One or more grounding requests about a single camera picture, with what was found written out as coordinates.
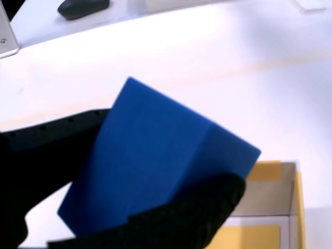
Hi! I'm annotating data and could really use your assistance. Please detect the yellow cardboard box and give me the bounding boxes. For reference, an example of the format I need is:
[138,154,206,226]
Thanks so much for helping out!
[207,160,307,249]

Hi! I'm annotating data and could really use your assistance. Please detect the dark grey computer mouse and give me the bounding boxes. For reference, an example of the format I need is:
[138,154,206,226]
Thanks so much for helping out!
[57,0,110,20]

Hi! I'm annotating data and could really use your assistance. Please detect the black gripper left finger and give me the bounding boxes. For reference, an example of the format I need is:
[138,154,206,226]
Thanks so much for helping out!
[0,108,111,249]

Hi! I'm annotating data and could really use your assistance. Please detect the blue cube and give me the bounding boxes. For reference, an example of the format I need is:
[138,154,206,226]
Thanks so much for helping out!
[57,76,262,238]

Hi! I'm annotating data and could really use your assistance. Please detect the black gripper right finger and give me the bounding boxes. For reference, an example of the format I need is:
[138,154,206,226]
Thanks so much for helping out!
[46,173,246,249]

